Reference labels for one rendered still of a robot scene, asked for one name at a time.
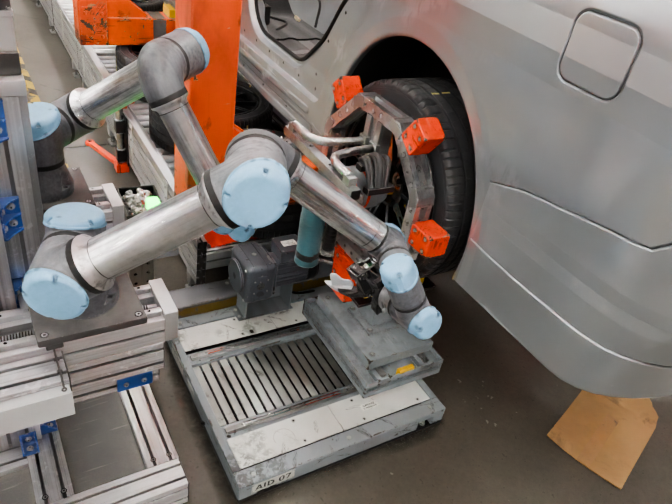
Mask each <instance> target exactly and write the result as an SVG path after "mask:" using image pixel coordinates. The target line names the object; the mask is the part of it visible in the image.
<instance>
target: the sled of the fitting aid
mask: <svg viewBox="0 0 672 504"><path fill-rule="evenodd" d="M317 299H318V296H316V297H312V298H308V299H304V304H303V310H302V314H303V315H304V316H305V318H306V319H307V321H308V322H309V323H310V325H311V326H312V328H313V329H314V330H315V332H316V333H317V335H318V336H319V337H320V339H321V340H322V342H323V343H324V345H325V346H326V347H327V349H328V350H329V352H330V353H331V354H332V356H333V357H334V359H335V360H336V361H337V363H338V364H339V366H340V367H341V368H342V370H343V371H344V373H345V374H346V375H347V377H348V378H349V380H350V381H351V382H352V384H353V385H354V387H355V388H356V389H357V391H358V392H359V394H360V395H361V396H362V398H363V399H364V398H367V397H370V396H373V395H376V394H379V393H381V392H384V391H387V390H390V389H393V388H396V387H399V386H402V385H404V384H407V383H410V382H413V381H416V380H419V379H422V378H425V377H427V376H430V375H433V374H436V373H439V371H440V368H441V365H442V363H443V360H444V359H443V358H442V357H441V356H440V354H439V353H438V352H437V351H436V350H435V349H434V348H433V347H432V348H431V350H429V351H425V352H422V353H419V354H416V355H413V356H410V357H407V358H404V359H401V360H397V361H394V362H391V363H388V364H385V365H382V366H379V367H376V368H373V369H369V370H367V369H366V368H365V366H364V365H363V364H362V362H361V361H360V360H359V358H358V357H357V356H356V354H355V353H354V352H353V350H352V349H351V348H350V346H349V345H348V344H347V342H346V341H345V340H344V338H343V337H342V336H341V334H340V333H339V332H338V330H337V329H336V328H335V326H334V325H333V324H332V322H331V321H330V320H329V318H328V317H327V316H326V314H325V313H324V312H323V310H322V309H321V308H320V306H319V305H318V304H317Z"/></svg>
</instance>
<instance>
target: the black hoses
mask: <svg viewBox="0 0 672 504"><path fill-rule="evenodd" d="M358 161H359V162H357V163H356V169H357V170H358V171H359V172H365V173H366V184H367V185H364V186H363V193H364V194H365V195H367V196H373V195H380V194H387V193H393V192H394V189H395V186H394V185H393V184H392V183H390V182H389V177H390V171H391V159H390V157H389V156H388V155H386V154H379V153H377V152H372V153H369V154H368V155H364V156H363V157H359V159H358Z"/></svg>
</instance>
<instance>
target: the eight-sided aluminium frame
mask: <svg viewBox="0 0 672 504"><path fill-rule="evenodd" d="M366 112H367V113H370V114H371V115H372V116H373V118H374V119H376V120H377V121H380V122H381V123H382V124H383V126H385V127H386V128H387V129H389V130H390V131H391V132H392V133H393V134H394V137H395V141H396V145H397V149H398V153H399V157H400V161H401V165H402V169H403V173H404V177H405V181H406V185H407V189H408V193H409V201H408V204H407V208H406V212H405V215H404V219H403V223H402V227H401V232H402V233H403V235H404V237H405V239H406V244H407V247H408V249H409V252H410V254H411V256H412V259H413V260H416V259H417V256H418V254H419V253H418V252H417V251H416V250H415V249H414V248H413V247H412V246H411V245H410V244H409V243H408V238H409V235H410V231H411V227H412V224H413V223H414V222H420V221H425V220H428V219H429V215H430V212H431V209H432V206H433V205H434V199H435V194H434V186H432V182H431V178H430V174H429V170H428V166H427V162H426V159H425V155H424V154H420V155H412V156H409V155H408V152H407V150H406V147H405V144H404V141H403V139H402V136H401V135H402V133H403V132H404V131H405V130H406V129H407V128H408V127H409V126H410V125H411V124H412V123H413V122H414V120H413V119H412V117H409V116H408V115H406V114H405V113H403V112H402V111H401V110H399V109H398V108H397V107H395V106H394V105H392V104H391V103H390V102H388V101H387V100H385V99H384V98H383V97H381V95H379V94H377V93H376V92H363V93H358V94H357V95H354V97H353V98H352V99H351V100H350V101H348V102H347V103H346V104H345V105H343V106H342V107H341V108H340V109H339V110H337V111H336V112H335V113H334V114H333V115H330V116H329V118H328V119H327V121H326V125H325V133H324V137H345V132H346V128H347V127H348V126H349V125H350V124H352V123H353V122H354V121H356V120H357V119H358V118H360V117H361V116H362V115H364V114H365V113H366ZM340 149H343V146H323V145H322V153H323V154H324V155H325V156H326V157H327V158H328V159H329V160H330V157H331V155H332V154H333V153H334V152H335V151H338V150H340ZM336 241H337V242H338V244H339V245H340V246H341V248H342V249H343V250H344V251H345V252H346V253H347V255H348V256H349V257H350V258H351V259H352V260H353V261H354V262H355V263H356V264H357V263H358V262H360V261H361V260H362V261H364V260H365V259H367V258H369V256H368V254H367V251H366V250H364V249H363V248H361V247H360V246H358V245H357V244H356V243H354V242H353V241H351V240H350V239H349V238H347V237H346V236H344V235H343V234H341V233H340V232H339V231H337V235H336V240H335V242H336ZM369 259H370V258H369Z"/></svg>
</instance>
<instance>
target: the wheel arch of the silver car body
mask: <svg viewBox="0 0 672 504"><path fill-rule="evenodd" d="M343 76H360V80H361V84H362V88H364V87H365V86H366V85H368V84H370V83H372V82H374V81H377V80H381V79H394V78H423V77H442V78H447V79H451V80H453V81H455V83H456V85H457V87H458V89H459V92H460V94H461V97H462V99H463V102H464V105H465V108H466V112H467V115H468V119H469V123H470V128H471V133H472V139H473V146H474V155H475V174H476V182H475V201H474V210H473V217H472V223H471V228H470V232H469V236H468V240H467V244H466V247H465V250H464V253H463V256H462V258H461V261H460V263H459V265H458V267H457V269H456V271H455V272H454V274H453V277H452V280H454V277H455V275H456V273H457V271H458V270H459V268H460V265H461V263H462V261H463V258H464V256H465V253H466V250H467V247H468V243H469V240H470V236H471V232H472V227H473V222H474V215H475V208H476V197H477V159H476V149H475V141H474V135H473V129H472V124H471V120H470V116H469V112H468V109H467V105H466V102H465V99H464V97H463V94H462V91H461V89H460V87H459V84H458V82H457V80H456V78H455V76H454V74H453V73H452V71H451V69H450V68H449V66H448V65H447V63H446V62H445V60H444V59H443V58H442V56H441V55H440V54H439V53H438V52H437V51H436V50H435V49H434V48H433V47H432V46H431V45H430V44H429V43H427V42H426V41H424V40H423V39H421V38H419V37H417V36H415V35H413V34H409V33H405V32H391V33H386V34H383V35H381V36H378V37H377V38H375V39H373V40H372V41H370V42H369V43H368V44H366V45H365V46H364V47H363V48H362V49H361V50H360V51H359V52H358V53H357V54H356V56H355V57H354V58H353V60H352V61H351V63H350V64H349V66H348V67H347V69H346V71H345V72H344V74H343ZM336 111H337V107H336V103H335V99H334V98H333V102H332V105H331V109H330V112H329V116H330V115H333V114H334V113H335V112H336Z"/></svg>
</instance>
